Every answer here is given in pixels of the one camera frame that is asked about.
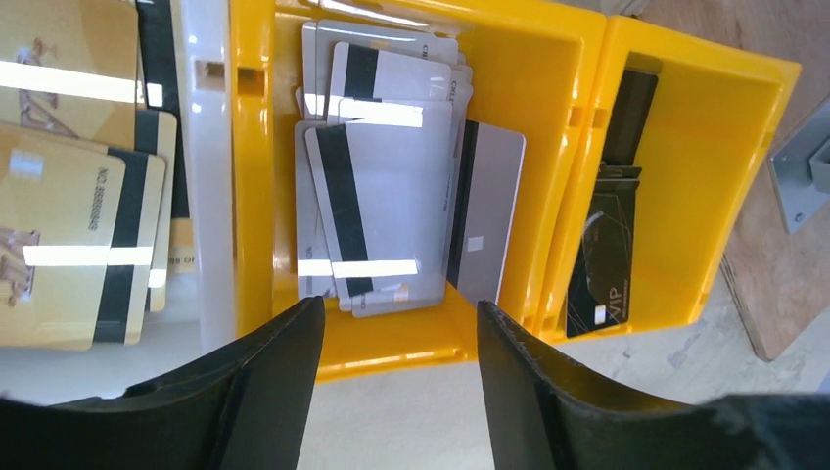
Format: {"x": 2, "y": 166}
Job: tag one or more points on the yellow bin right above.
{"x": 708, "y": 131}

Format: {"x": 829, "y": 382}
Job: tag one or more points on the white plastic bin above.
{"x": 129, "y": 194}

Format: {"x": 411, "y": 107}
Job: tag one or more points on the wooden board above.
{"x": 779, "y": 282}

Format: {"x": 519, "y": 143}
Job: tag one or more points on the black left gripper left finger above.
{"x": 242, "y": 406}

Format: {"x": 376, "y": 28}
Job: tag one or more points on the silver cards stack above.
{"x": 399, "y": 196}

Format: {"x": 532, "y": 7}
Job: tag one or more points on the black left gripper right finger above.
{"x": 545, "y": 410}

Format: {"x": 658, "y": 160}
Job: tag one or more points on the black cards stack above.
{"x": 599, "y": 289}

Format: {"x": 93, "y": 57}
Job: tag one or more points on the metal bracket with knob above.
{"x": 800, "y": 170}

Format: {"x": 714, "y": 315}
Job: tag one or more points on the gold cards stack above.
{"x": 78, "y": 175}

